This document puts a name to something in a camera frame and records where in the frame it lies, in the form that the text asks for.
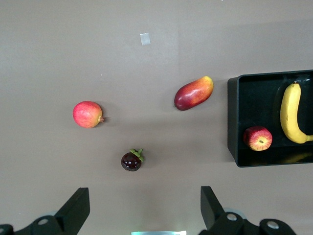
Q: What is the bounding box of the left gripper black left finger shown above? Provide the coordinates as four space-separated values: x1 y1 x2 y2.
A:
0 187 90 235

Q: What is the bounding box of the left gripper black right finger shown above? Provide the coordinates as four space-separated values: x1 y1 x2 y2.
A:
199 186 298 235

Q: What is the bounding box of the red yellow apple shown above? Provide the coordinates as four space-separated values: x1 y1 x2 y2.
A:
243 126 273 151

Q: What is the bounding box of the black plastic box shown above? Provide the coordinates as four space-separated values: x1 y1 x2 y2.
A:
227 70 313 168

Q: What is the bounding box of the yellow banana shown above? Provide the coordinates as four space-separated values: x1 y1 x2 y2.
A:
280 81 313 144

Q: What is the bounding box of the dark purple mangosteen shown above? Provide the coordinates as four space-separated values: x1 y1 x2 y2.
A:
121 148 145 172

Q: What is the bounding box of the red pink pomegranate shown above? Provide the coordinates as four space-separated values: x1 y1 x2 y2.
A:
72 100 110 128

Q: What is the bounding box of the red yellow mango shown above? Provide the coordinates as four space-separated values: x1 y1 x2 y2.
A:
174 75 214 111

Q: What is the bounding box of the small grey tape patch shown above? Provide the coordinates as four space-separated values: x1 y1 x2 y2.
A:
140 32 151 46

